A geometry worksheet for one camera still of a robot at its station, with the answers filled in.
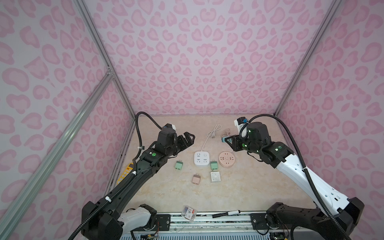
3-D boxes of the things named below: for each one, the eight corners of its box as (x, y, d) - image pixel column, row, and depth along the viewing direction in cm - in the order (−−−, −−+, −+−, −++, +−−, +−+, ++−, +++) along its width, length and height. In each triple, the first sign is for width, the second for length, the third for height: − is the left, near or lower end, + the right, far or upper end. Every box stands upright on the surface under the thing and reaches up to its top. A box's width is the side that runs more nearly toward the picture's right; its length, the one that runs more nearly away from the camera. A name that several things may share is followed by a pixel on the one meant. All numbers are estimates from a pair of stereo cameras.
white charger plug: (211, 182, 87) (211, 181, 85) (210, 173, 91) (210, 171, 89) (220, 182, 87) (221, 181, 85) (219, 173, 91) (220, 171, 89)
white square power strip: (193, 166, 94) (193, 164, 92) (193, 153, 100) (193, 151, 98) (209, 166, 94) (209, 164, 92) (208, 153, 100) (209, 151, 98)
